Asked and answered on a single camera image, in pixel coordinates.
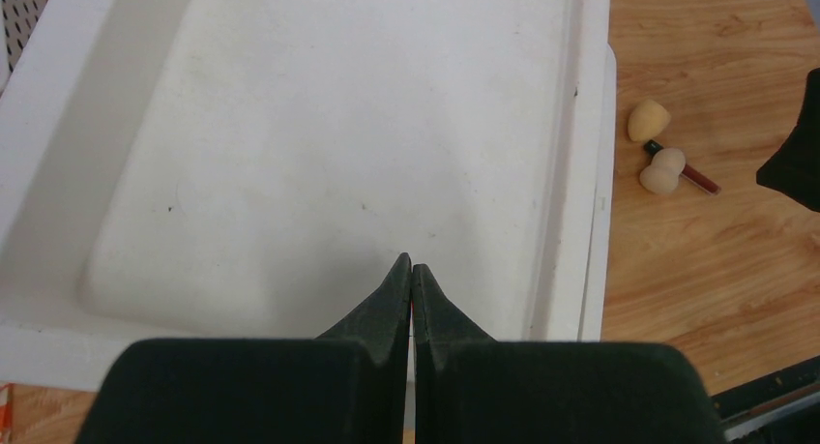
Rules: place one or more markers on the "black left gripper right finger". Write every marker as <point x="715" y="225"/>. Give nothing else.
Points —
<point x="472" y="388"/>

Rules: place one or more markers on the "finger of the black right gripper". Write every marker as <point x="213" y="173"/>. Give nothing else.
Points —
<point x="793" y="169"/>

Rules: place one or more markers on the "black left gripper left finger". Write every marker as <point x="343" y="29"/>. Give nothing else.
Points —
<point x="345" y="386"/>

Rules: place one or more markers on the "beige gourd makeup sponge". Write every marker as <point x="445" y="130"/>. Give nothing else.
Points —
<point x="661" y="175"/>

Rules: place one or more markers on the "white drawer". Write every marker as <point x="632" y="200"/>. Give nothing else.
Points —
<point x="595" y="284"/>

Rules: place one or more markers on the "beige teardrop makeup sponge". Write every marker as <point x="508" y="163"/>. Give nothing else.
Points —
<point x="647" y="120"/>

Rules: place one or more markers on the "white drawer organizer box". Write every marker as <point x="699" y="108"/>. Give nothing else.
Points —
<point x="253" y="168"/>

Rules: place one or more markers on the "red lip gloss tube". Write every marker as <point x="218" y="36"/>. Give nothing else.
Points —
<point x="691" y="174"/>

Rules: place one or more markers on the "floral orange cloth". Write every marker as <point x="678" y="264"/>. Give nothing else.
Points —
<point x="6" y="412"/>

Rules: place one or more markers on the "white perforated basket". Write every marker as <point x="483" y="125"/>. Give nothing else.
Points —
<point x="18" y="20"/>

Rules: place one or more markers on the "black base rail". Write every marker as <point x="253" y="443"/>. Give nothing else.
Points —
<point x="780" y="407"/>

